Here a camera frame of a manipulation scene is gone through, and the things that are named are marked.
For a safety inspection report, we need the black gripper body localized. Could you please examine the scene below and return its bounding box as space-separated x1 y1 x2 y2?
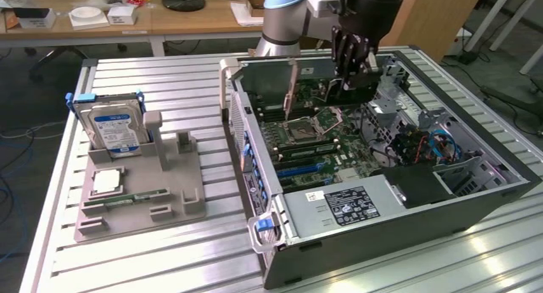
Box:
336 0 404 48

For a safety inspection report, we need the wooden cabinet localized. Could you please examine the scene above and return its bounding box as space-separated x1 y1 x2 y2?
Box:
379 0 487 57

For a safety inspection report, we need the metal drive cage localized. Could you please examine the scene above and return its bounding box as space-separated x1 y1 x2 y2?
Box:
360 62 429 138

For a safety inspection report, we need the metal socket cover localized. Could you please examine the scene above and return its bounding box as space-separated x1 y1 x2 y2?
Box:
313 106 347 132

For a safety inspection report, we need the CPU socket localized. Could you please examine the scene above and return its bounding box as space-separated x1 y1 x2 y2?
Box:
283 118 323 142

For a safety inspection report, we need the green motherboard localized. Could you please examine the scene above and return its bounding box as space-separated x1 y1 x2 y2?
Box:
253 100 385 192

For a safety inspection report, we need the white paper stack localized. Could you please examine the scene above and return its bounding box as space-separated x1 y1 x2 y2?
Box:
229 2 267 27

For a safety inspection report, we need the black installed RAM stick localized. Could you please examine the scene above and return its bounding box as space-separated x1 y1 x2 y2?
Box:
277 142 341 161

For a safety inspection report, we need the black chair base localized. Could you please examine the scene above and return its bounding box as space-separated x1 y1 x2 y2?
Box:
481 85 543 111

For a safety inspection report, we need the black round lamp base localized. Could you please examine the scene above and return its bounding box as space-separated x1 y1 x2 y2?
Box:
161 0 208 12

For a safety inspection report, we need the metal disk bay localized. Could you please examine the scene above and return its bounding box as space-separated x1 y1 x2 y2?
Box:
432 158 509 198

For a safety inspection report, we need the grey power supply unit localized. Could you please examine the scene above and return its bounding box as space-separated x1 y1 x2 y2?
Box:
283 175 409 239

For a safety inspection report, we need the open black PC case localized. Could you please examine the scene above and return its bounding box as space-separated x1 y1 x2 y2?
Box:
217 50 543 290

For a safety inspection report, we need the small white cardboard box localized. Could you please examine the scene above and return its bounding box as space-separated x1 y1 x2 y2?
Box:
105 5 138 25

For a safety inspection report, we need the hard disk in blue caddy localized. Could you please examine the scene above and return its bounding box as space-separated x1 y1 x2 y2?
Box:
65 89 148 160

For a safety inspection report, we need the white round dish on box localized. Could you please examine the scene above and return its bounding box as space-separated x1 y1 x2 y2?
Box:
69 6 110 30

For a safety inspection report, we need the wooden desk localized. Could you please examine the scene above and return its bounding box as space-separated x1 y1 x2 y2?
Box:
0 0 383 57

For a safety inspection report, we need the green RAM stick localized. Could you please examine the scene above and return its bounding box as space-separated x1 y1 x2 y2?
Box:
82 191 173 208

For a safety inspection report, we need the silver CPU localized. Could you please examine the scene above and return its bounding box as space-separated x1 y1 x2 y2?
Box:
92 170 124 193

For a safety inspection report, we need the grey parts rack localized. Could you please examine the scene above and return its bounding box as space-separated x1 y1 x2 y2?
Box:
73 110 209 243

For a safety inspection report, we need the white box with black top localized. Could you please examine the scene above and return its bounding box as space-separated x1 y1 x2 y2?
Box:
12 7 57 29

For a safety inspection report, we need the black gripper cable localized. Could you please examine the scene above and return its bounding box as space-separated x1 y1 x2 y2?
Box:
336 0 357 17

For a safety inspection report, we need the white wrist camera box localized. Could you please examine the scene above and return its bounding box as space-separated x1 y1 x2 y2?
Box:
307 0 343 19

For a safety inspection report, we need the white table frame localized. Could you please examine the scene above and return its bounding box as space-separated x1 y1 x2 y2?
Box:
461 0 543 74

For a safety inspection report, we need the red wire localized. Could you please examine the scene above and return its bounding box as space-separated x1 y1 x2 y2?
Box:
413 133 425 163

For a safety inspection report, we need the blue wire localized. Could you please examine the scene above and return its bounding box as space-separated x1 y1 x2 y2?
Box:
428 130 464 164

